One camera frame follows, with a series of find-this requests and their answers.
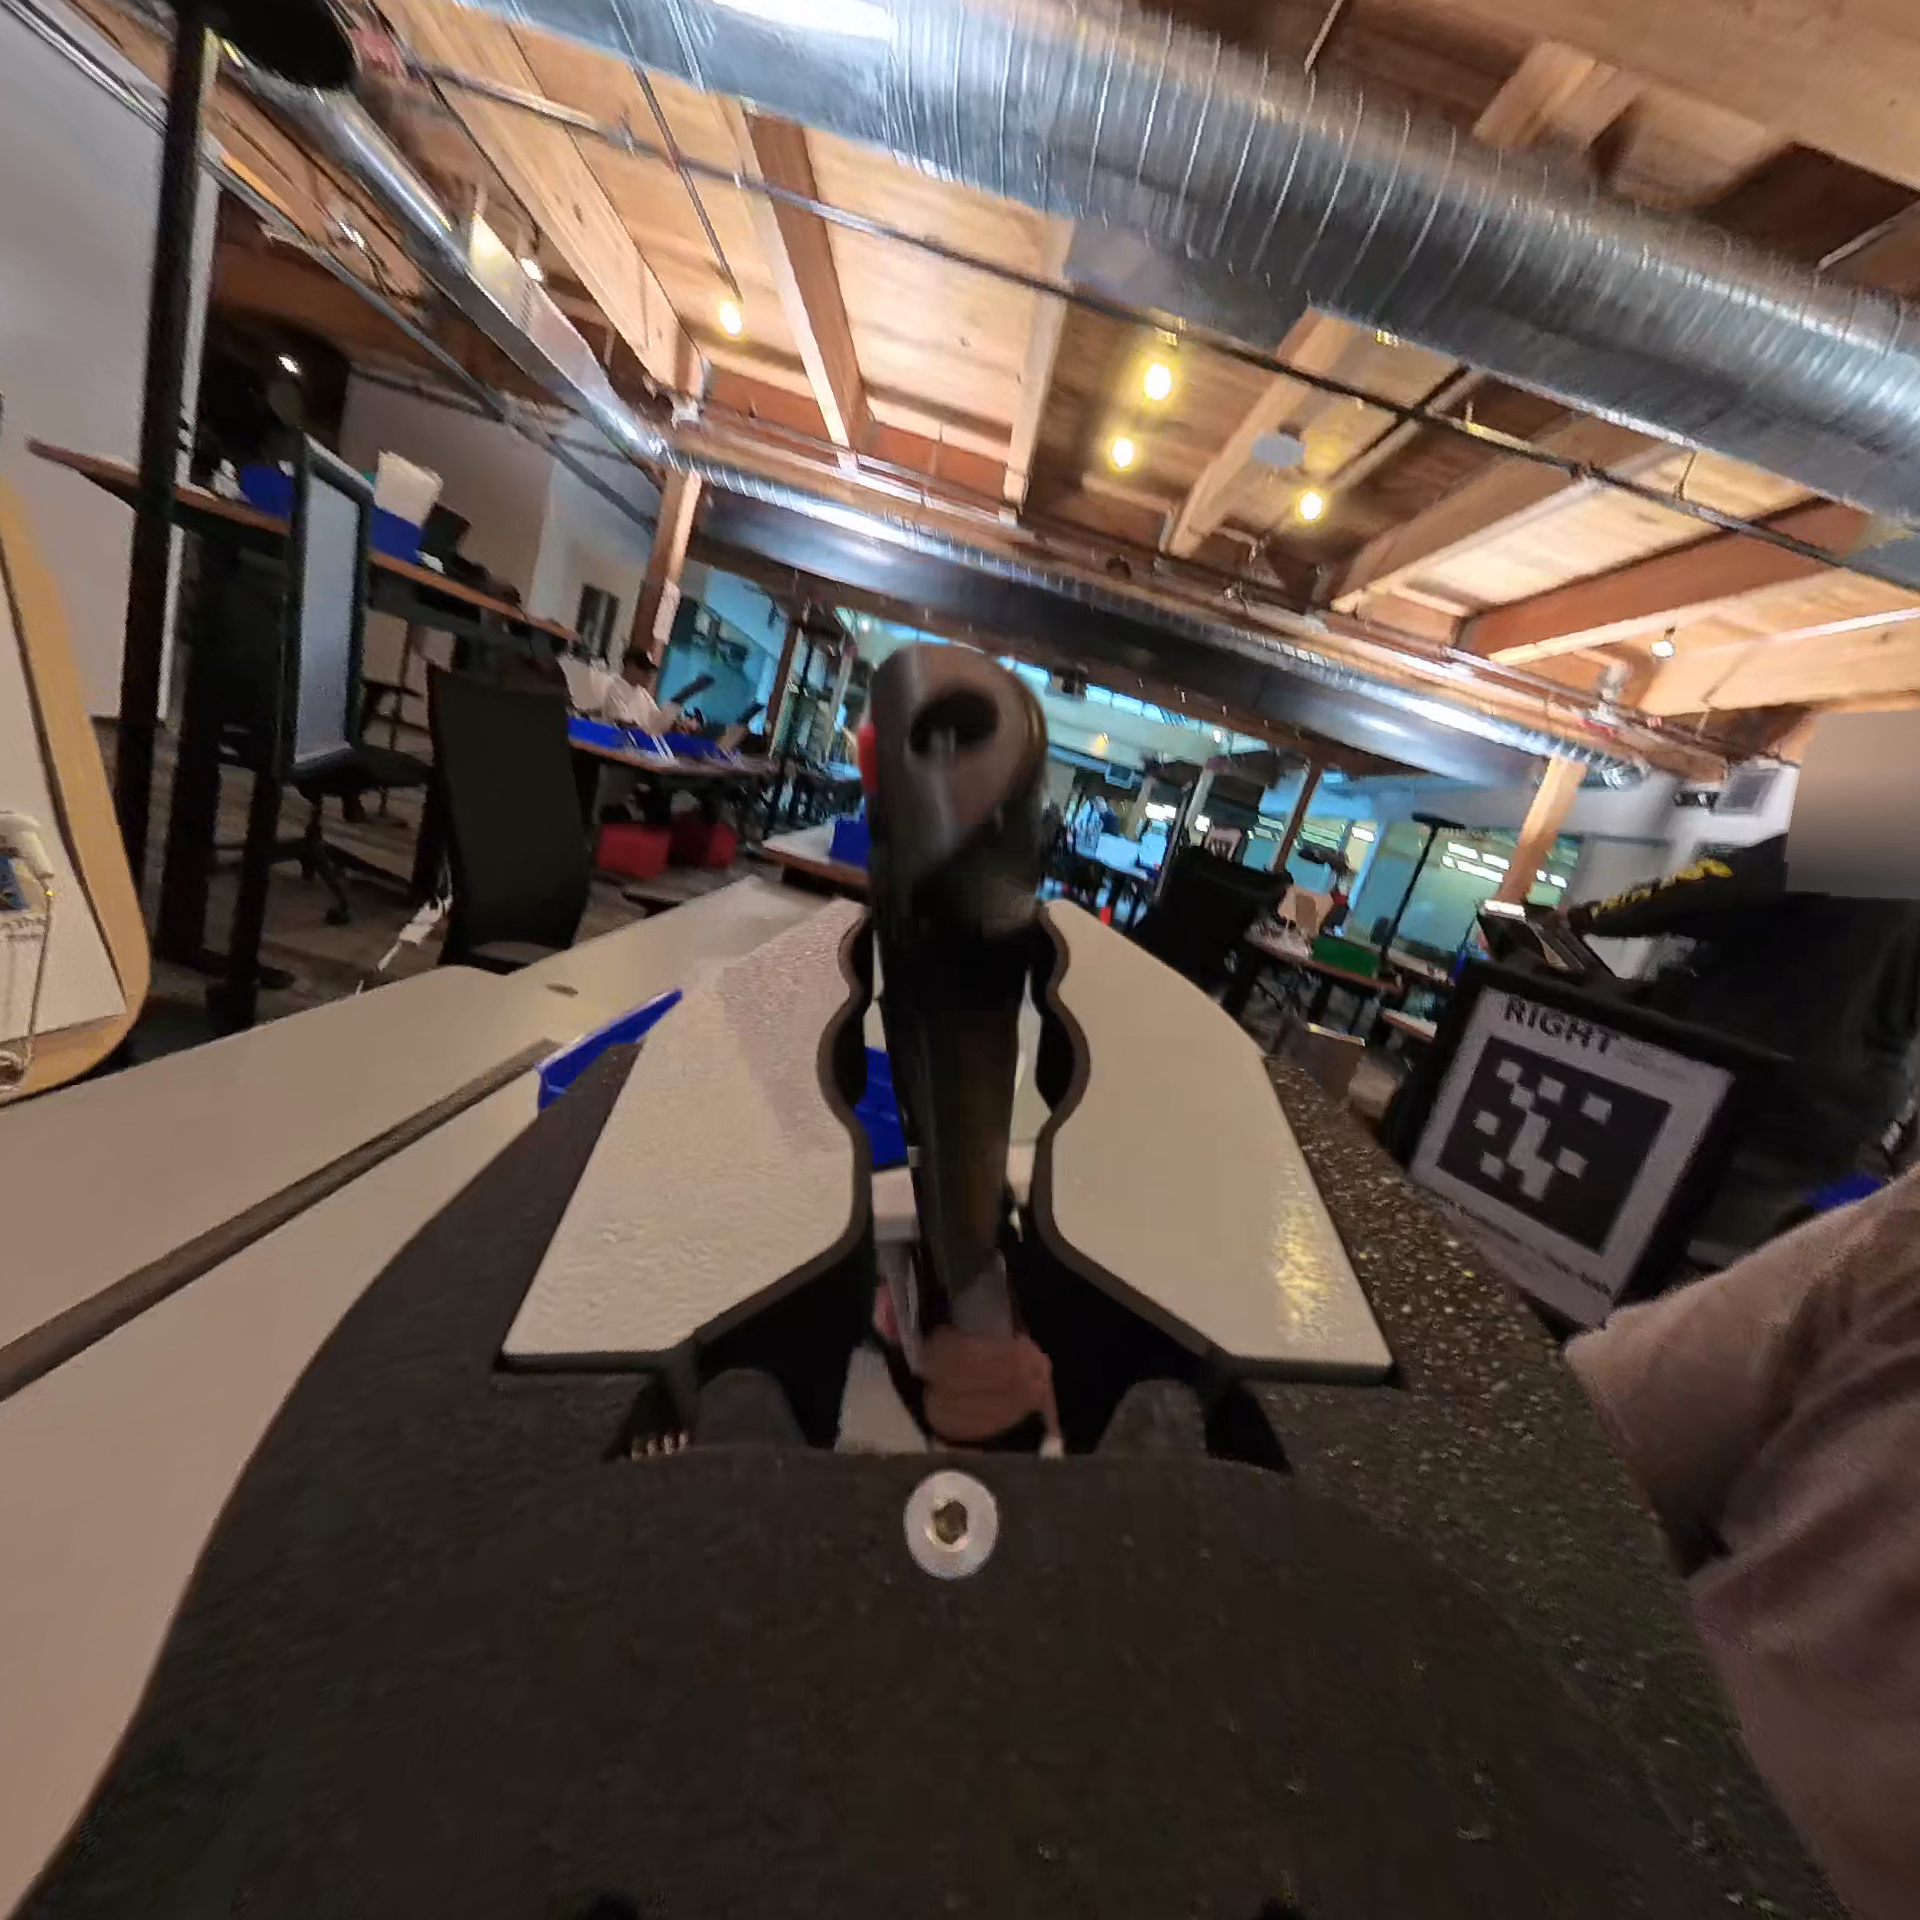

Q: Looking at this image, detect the slim silver air duct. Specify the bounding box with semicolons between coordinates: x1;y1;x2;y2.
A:
240;62;904;520

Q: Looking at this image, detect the person's right hand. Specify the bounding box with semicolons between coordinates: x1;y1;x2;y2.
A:
909;1321;1059;1449

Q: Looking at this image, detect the black framed marker sign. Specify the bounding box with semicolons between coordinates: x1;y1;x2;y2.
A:
1406;966;1749;1331

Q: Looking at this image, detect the instruction sheet on stand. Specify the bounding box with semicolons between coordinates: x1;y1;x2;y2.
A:
0;480;154;1105

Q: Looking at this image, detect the black remote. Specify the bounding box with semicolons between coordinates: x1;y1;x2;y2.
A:
856;646;1052;1353

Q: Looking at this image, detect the black office chair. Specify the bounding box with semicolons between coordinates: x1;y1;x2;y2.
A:
1141;849;1297;994
421;661;596;969

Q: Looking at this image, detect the black framed display on stand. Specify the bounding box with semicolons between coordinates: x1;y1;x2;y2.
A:
286;437;379;789

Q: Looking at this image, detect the large silver air duct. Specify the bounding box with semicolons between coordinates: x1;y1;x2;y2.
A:
497;0;1920;588

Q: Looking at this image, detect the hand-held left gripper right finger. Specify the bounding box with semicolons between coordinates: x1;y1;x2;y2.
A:
1030;900;1396;1443

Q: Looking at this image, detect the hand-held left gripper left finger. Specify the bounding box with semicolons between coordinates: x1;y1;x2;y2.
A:
504;900;878;1443

